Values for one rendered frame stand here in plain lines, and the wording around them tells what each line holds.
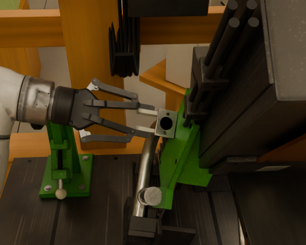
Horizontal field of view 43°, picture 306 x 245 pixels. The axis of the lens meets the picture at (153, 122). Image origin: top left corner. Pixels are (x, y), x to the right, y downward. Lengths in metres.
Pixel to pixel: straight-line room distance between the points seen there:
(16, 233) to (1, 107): 0.38
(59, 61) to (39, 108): 2.78
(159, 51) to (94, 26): 2.61
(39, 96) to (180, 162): 0.29
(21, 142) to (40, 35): 0.36
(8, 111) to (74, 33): 0.32
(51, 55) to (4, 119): 2.89
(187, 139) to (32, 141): 0.70
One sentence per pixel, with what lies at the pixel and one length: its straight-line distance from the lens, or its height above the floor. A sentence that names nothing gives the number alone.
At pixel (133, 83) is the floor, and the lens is 3.12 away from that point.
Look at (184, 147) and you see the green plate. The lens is 0.71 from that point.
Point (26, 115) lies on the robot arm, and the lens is 0.76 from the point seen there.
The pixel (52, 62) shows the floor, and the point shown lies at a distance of 3.51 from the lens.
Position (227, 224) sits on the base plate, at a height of 0.90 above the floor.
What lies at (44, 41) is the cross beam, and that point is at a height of 1.20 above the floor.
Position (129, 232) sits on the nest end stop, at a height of 0.98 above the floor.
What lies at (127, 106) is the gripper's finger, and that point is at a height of 1.23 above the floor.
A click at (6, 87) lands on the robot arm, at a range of 0.75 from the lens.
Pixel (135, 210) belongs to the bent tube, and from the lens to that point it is 0.90.
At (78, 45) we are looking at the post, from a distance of 1.01.
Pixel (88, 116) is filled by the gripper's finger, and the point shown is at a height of 1.23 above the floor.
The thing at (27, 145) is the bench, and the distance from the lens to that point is 1.28.
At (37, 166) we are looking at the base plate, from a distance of 1.17.
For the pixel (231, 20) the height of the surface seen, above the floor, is 1.55.
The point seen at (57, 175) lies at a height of 0.99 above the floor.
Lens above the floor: 1.69
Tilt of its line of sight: 39 degrees down
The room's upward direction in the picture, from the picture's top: straight up
